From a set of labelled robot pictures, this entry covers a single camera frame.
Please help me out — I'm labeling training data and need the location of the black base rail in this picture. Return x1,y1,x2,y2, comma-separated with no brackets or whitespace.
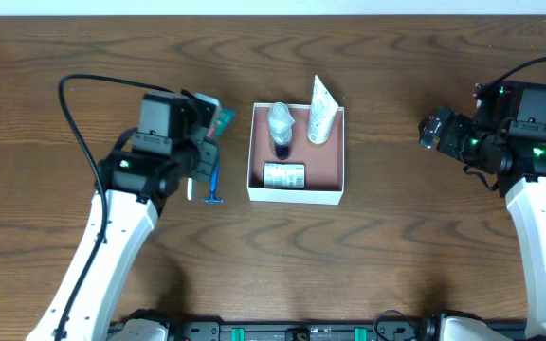
106,320,530,341

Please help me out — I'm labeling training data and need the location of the left black cable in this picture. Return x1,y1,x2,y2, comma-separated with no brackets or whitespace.
52,73,198,341

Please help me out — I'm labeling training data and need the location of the Colgate toothpaste tube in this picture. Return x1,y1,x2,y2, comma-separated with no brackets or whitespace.
207,108,236,140

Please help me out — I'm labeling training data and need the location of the green white soap box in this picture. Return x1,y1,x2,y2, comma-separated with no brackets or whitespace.
263,163,306,189

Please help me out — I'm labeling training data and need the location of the white open cardboard box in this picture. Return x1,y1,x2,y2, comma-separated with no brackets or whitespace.
246,103,345,205

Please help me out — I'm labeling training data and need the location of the white lotion tube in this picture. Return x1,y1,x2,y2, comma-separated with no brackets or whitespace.
307,75,339,145

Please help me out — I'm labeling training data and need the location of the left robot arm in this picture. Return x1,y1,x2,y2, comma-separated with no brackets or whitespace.
28,91,222,340

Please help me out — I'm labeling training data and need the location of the blue disposable razor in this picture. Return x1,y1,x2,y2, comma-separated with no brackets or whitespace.
202,158,224,204

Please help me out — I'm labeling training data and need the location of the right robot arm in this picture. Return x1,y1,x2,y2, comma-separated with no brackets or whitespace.
419,81,546,340

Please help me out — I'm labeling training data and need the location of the green white toothbrush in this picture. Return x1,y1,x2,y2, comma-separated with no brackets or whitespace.
187,178,193,201

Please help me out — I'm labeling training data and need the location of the clear pump bottle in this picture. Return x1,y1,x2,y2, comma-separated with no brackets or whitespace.
267,102,295,160

